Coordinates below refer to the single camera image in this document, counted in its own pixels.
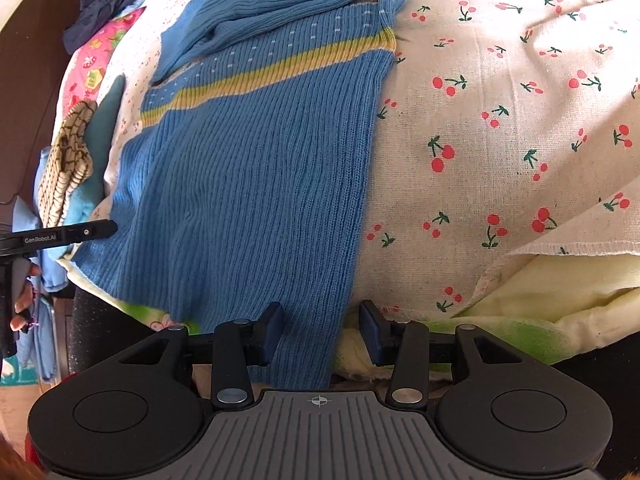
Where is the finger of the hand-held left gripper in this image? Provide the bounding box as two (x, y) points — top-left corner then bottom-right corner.
(75, 219), (119, 242)

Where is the dark wooden headboard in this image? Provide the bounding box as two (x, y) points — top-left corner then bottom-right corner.
(0, 0), (101, 203)

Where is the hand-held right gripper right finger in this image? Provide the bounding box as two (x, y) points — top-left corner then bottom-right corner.
(360, 300), (526, 407)

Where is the dark navy jacket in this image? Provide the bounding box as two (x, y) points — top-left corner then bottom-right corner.
(64, 0), (168, 53)

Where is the person's left hand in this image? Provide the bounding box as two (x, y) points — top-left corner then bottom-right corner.
(10, 262), (43, 335)

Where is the white cherry print bedsheet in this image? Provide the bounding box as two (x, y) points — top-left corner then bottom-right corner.
(102, 0), (640, 323)

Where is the black bed base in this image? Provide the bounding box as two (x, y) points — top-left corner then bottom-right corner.
(70, 287), (640, 413)

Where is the cream yellow cloth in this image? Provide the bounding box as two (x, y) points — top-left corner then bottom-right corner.
(330, 252), (640, 381)

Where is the teal fleece cloth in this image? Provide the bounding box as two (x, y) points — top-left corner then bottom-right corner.
(65, 74), (126, 226)

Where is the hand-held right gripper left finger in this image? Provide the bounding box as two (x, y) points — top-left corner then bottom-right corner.
(118, 302), (284, 407)

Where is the pink strawberry print bedding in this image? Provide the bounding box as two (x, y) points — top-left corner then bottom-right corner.
(62, 7), (146, 126)

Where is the blue yellow striped knit sweater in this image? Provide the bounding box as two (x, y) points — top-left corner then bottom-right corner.
(75, 0), (411, 391)

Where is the beige brown checked cloth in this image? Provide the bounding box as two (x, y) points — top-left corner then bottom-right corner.
(37, 101), (98, 226)

